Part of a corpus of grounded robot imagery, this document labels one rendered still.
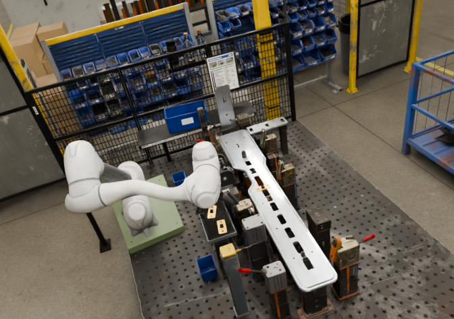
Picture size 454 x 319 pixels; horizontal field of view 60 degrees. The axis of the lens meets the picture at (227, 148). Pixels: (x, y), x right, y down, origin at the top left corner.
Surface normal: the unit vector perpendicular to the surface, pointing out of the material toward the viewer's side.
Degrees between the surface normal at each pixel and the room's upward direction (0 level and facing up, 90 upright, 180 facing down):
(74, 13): 90
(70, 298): 0
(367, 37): 91
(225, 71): 90
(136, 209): 49
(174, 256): 0
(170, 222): 42
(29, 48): 90
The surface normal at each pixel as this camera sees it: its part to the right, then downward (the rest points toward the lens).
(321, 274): -0.16, -0.81
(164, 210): 0.15, -0.28
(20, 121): 0.35, 0.50
